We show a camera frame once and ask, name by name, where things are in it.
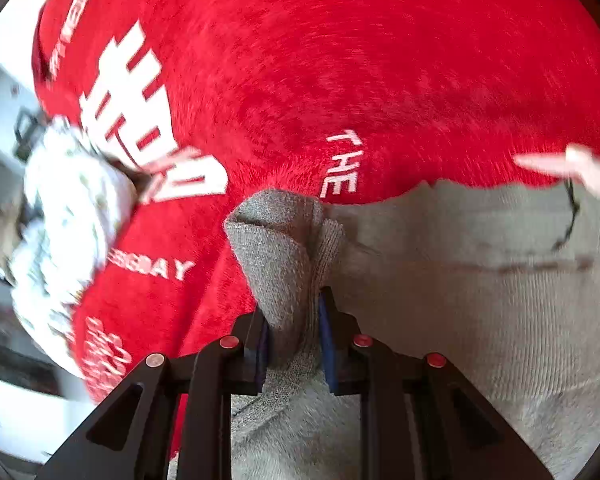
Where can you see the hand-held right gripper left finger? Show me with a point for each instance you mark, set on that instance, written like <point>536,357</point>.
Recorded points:
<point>263,355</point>

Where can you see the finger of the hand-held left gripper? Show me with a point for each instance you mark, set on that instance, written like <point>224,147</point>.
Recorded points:
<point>132,182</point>

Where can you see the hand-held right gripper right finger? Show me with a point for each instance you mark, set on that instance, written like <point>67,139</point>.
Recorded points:
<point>325,340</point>

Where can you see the light blue patterned cloth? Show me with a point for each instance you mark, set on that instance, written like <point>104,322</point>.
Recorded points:
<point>65,220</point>

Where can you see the grey-brown knit sweater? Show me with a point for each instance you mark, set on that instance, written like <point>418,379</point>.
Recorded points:
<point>455,285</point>

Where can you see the red blanket with white print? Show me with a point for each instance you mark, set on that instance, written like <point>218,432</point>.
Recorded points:
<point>330,60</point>

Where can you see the white bed sheet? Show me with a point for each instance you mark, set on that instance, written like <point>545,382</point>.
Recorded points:
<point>15,420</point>

